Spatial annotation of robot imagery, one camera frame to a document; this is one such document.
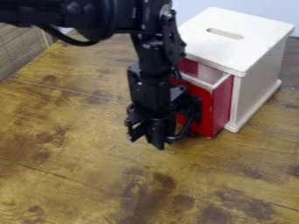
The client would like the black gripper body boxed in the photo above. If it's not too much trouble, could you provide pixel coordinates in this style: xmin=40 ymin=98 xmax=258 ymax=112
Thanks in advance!
xmin=123 ymin=62 xmax=189 ymax=138

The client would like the white wooden box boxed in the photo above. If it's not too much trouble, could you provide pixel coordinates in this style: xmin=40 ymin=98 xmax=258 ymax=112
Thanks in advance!
xmin=179 ymin=7 xmax=295 ymax=132

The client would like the black metal drawer handle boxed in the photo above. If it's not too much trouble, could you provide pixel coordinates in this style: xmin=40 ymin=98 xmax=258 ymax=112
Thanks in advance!
xmin=126 ymin=94 xmax=203 ymax=144

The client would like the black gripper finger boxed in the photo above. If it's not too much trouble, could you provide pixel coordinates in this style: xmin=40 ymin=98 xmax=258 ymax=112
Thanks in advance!
xmin=146 ymin=118 xmax=167 ymax=151
xmin=126 ymin=122 xmax=147 ymax=142

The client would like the black cable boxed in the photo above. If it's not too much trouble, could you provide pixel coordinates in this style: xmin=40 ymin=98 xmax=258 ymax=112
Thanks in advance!
xmin=39 ymin=24 xmax=99 ymax=47

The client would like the red drawer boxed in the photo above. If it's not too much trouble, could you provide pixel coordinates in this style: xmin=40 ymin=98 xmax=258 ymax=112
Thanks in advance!
xmin=171 ymin=58 xmax=234 ymax=138

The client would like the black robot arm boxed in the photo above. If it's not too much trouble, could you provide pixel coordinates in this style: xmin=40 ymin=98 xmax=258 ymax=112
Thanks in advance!
xmin=0 ymin=0 xmax=186 ymax=150

